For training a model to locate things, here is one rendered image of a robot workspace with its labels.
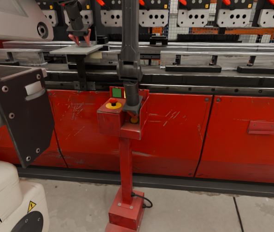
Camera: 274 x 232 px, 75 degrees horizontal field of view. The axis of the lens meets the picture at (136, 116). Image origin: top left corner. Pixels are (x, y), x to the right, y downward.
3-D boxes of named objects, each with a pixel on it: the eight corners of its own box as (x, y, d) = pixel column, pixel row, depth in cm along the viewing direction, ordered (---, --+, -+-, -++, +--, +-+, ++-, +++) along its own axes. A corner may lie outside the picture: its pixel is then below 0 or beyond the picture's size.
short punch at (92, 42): (79, 44, 106) (77, 26, 101) (81, 44, 107) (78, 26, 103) (96, 44, 105) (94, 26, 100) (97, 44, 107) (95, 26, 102)
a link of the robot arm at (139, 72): (115, 66, 65) (139, 68, 63) (124, 52, 73) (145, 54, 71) (119, 93, 73) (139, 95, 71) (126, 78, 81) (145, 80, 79)
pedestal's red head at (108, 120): (98, 133, 84) (94, 97, 75) (112, 118, 97) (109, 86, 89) (140, 140, 79) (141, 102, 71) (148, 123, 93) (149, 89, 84)
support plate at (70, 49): (49, 54, 83) (49, 51, 82) (72, 46, 106) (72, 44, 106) (87, 54, 81) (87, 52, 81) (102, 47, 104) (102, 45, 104)
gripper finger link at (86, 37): (81, 41, 98) (76, 24, 91) (94, 41, 98) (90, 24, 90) (78, 49, 95) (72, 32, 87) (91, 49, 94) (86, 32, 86)
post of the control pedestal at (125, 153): (122, 203, 112) (117, 130, 87) (125, 196, 116) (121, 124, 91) (130, 205, 110) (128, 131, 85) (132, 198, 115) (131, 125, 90)
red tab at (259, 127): (248, 133, 104) (251, 122, 101) (246, 131, 106) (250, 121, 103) (275, 134, 103) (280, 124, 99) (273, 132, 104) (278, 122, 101)
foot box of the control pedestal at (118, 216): (104, 232, 108) (102, 220, 103) (119, 197, 129) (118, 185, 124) (136, 241, 103) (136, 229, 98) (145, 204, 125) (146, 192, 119)
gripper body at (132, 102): (143, 99, 81) (142, 85, 76) (137, 114, 74) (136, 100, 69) (129, 97, 82) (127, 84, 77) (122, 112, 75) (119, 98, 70)
